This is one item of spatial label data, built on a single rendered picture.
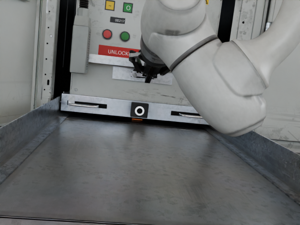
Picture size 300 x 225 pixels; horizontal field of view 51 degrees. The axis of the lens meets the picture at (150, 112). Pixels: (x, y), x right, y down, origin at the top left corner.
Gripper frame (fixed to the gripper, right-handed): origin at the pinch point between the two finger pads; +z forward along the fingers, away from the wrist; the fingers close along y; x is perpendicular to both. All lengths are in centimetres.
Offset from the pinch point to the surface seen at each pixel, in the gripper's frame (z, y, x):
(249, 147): -5.4, 27.4, -18.6
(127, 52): 18.4, -6.3, 13.2
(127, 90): 23.0, -5.1, 0.8
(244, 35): 11.1, 32.4, 21.1
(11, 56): 8.6, -40.4, 3.7
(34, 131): -3.7, -27.6, -19.1
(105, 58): 15.7, -13.3, 9.2
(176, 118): 24.5, 13.3, -7.3
